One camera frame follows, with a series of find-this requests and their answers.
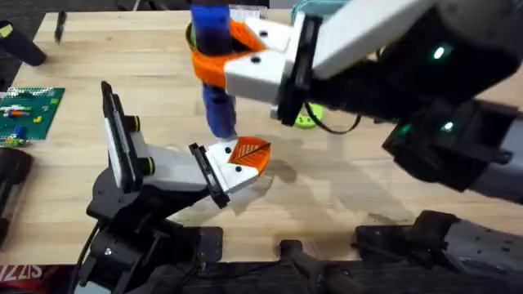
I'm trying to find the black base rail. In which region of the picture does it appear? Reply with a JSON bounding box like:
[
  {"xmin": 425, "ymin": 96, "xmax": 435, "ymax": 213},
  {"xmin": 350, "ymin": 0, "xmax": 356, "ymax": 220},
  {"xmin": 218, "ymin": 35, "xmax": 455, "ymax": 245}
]
[{"xmin": 134, "ymin": 226, "xmax": 523, "ymax": 294}]

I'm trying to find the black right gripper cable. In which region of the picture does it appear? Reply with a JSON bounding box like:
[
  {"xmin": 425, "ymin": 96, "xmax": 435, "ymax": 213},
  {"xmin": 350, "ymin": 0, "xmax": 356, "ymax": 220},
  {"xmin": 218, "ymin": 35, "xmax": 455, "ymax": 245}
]
[{"xmin": 304, "ymin": 101, "xmax": 364, "ymax": 136}]

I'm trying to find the black pen-shaped tool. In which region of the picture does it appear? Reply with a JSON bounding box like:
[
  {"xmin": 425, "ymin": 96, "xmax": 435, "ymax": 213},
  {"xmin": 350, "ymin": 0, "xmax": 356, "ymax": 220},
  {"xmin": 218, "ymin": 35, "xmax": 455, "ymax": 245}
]
[{"xmin": 54, "ymin": 9, "xmax": 68, "ymax": 45}]

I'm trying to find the black upright left wrist plate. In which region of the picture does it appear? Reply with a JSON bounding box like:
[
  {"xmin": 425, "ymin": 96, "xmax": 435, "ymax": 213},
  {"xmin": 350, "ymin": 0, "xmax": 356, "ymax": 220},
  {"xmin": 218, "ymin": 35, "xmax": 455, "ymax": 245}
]
[{"xmin": 101, "ymin": 80, "xmax": 141, "ymax": 194}]

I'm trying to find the red printed box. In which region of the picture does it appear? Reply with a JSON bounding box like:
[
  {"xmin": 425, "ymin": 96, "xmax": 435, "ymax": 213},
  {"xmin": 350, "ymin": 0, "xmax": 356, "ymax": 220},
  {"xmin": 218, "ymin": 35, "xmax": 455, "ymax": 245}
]
[{"xmin": 0, "ymin": 264, "xmax": 56, "ymax": 294}]

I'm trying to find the black cylinder with yellow label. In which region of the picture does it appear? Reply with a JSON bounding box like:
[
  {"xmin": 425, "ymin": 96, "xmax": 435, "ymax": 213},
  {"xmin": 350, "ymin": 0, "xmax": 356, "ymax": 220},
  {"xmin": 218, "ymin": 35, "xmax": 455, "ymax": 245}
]
[{"xmin": 0, "ymin": 20, "xmax": 48, "ymax": 67}]

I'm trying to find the green disc with holes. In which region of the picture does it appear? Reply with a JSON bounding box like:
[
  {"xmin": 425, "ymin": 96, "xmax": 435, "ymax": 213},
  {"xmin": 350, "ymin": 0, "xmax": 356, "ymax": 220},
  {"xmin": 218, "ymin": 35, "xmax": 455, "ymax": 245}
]
[{"xmin": 293, "ymin": 103, "xmax": 324, "ymax": 130}]

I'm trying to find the black bulky device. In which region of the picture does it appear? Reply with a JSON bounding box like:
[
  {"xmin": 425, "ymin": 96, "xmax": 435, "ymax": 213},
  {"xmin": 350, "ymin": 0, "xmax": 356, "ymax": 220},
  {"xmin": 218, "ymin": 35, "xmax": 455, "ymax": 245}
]
[{"xmin": 0, "ymin": 146, "xmax": 34, "ymax": 248}]

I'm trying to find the teal tub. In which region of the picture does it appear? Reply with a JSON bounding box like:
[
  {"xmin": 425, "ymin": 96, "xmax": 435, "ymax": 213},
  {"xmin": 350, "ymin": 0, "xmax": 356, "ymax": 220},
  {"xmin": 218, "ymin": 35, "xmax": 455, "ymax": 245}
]
[{"xmin": 290, "ymin": 0, "xmax": 349, "ymax": 22}]

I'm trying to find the green board with toy blocks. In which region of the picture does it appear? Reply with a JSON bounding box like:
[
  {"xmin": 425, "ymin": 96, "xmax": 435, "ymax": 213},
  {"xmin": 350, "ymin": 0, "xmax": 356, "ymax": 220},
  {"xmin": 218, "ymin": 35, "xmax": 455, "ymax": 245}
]
[{"xmin": 0, "ymin": 86, "xmax": 66, "ymax": 149}]

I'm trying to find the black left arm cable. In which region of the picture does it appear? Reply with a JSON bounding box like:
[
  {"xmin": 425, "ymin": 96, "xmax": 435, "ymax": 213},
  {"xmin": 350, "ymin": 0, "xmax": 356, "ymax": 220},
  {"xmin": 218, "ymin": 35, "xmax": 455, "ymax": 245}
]
[{"xmin": 68, "ymin": 222, "xmax": 101, "ymax": 294}]

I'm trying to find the clear plastic box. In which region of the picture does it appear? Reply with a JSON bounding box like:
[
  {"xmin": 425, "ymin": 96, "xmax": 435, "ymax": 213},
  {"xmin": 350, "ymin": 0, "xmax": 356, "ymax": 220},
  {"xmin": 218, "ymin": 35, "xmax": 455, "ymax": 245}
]
[{"xmin": 228, "ymin": 5, "xmax": 269, "ymax": 22}]

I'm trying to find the green round toy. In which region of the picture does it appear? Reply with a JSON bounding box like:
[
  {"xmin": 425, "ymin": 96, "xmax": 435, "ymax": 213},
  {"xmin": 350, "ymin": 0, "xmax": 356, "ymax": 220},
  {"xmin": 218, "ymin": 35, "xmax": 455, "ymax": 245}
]
[{"xmin": 185, "ymin": 22, "xmax": 199, "ymax": 52}]

